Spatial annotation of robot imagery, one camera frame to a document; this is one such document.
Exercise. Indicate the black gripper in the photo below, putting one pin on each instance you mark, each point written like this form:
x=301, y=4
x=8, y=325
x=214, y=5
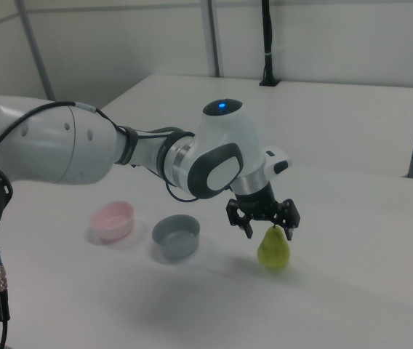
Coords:
x=257, y=205

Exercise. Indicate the green pear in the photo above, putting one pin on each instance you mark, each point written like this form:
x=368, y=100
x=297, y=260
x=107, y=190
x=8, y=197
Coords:
x=273, y=252

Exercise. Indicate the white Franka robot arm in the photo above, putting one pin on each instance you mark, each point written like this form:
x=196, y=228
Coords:
x=46, y=145

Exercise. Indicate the grey plastic bowl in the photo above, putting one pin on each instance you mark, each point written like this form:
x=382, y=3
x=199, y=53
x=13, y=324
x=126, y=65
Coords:
x=181, y=251

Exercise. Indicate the pink plastic bowl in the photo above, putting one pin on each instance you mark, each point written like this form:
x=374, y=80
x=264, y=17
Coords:
x=117, y=232

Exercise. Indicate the white side table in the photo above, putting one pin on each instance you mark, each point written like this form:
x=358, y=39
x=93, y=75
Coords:
x=337, y=120

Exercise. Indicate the black pole with clamp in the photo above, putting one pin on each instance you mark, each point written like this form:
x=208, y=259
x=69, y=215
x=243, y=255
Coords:
x=267, y=36

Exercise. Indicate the upright metal frame post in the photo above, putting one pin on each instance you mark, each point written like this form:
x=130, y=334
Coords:
x=212, y=36

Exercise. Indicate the slanted metal frame post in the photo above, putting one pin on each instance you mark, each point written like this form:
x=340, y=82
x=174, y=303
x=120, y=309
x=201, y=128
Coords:
x=35, y=43

